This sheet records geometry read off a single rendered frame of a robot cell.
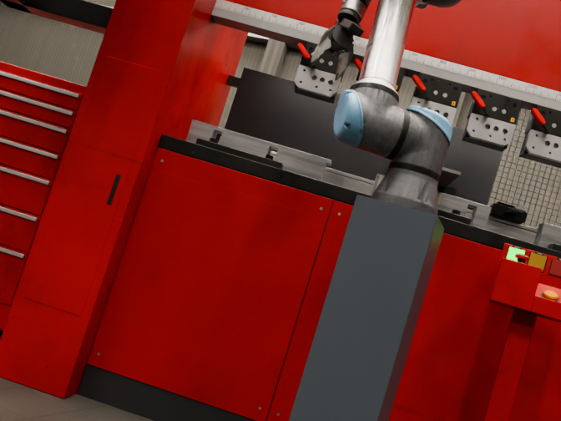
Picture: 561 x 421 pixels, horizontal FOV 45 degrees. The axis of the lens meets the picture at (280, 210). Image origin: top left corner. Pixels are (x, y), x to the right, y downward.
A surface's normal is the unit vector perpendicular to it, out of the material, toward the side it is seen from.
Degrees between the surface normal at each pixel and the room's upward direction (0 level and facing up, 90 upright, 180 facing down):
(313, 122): 90
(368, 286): 90
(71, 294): 90
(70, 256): 90
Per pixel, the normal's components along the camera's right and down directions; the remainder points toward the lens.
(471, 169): -0.07, -0.11
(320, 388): -0.30, -0.18
